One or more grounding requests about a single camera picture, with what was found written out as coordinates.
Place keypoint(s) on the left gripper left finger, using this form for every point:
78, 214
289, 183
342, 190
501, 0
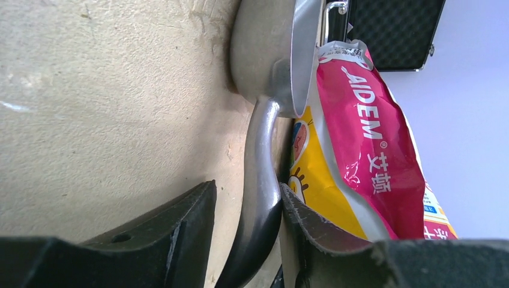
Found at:
166, 247

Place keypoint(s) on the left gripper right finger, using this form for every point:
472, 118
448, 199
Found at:
316, 253

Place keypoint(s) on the pet food bag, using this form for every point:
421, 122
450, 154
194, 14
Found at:
354, 157

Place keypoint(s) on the silver metal scoop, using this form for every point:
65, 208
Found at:
272, 60

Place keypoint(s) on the black poker chip case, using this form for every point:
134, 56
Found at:
399, 34

